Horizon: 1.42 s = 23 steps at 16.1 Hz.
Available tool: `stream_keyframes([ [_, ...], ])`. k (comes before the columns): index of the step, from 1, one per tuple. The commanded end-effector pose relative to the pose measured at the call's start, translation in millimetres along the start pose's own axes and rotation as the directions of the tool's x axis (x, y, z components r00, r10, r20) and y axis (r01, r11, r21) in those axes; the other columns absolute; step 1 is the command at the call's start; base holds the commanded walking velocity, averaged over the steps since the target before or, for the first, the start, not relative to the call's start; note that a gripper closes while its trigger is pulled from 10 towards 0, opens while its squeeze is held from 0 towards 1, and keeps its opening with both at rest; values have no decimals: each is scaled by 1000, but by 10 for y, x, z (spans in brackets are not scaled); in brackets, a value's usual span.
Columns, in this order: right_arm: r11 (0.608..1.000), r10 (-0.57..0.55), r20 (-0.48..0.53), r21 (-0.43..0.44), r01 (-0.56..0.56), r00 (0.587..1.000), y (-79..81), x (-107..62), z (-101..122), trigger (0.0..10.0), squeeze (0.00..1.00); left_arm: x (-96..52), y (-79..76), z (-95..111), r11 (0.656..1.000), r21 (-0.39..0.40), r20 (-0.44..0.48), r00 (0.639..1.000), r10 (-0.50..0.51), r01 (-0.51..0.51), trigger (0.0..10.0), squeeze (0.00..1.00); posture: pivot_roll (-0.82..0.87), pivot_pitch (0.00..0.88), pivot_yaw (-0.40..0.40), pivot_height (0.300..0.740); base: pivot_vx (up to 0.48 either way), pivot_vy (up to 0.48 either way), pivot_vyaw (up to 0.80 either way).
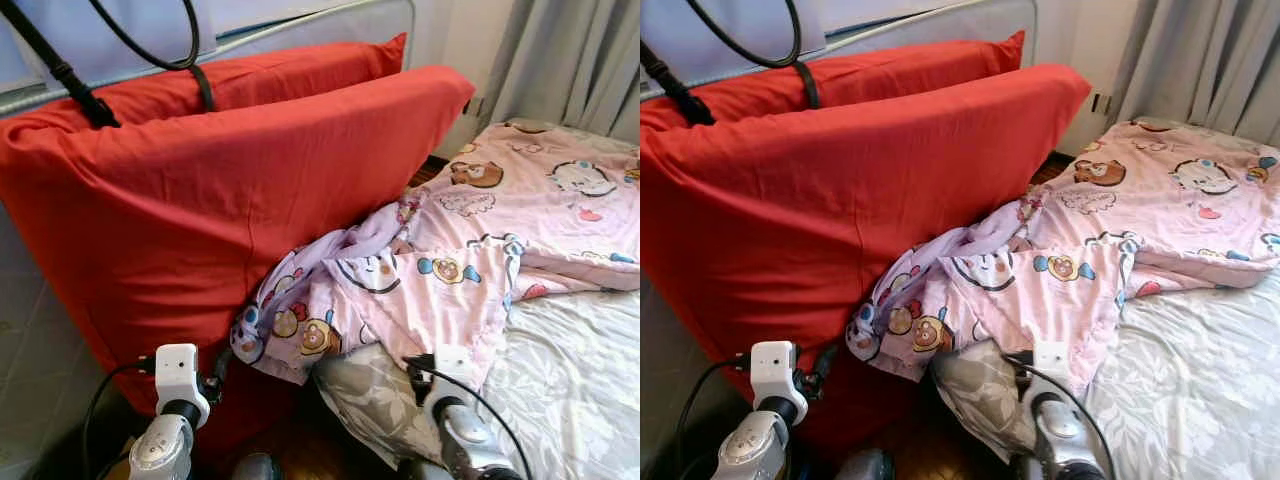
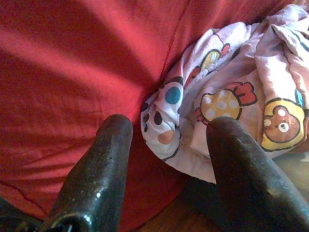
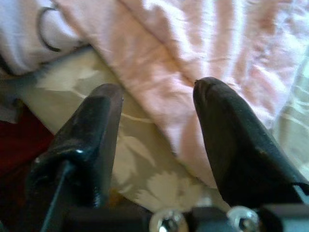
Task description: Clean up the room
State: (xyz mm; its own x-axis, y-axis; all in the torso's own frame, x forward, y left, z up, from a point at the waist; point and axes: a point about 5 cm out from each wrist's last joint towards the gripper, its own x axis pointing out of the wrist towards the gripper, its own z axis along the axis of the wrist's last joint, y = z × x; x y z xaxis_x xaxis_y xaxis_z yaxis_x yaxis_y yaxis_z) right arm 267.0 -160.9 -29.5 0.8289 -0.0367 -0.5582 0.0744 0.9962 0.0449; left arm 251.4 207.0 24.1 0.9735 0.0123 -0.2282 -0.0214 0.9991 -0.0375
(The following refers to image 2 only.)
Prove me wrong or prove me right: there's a thick red covered mattress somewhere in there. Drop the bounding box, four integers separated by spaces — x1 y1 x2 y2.
0 0 297 230

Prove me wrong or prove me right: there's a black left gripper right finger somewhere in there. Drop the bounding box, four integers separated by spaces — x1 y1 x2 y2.
206 116 309 232

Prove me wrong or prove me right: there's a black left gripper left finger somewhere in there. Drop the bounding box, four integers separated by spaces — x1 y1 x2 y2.
41 114 134 232

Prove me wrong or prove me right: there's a bed with grey floral sheet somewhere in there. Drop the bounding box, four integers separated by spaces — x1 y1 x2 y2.
272 151 309 176

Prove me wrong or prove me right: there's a pink cartoon print blanket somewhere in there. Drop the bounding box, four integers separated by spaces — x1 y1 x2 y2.
141 3 309 184

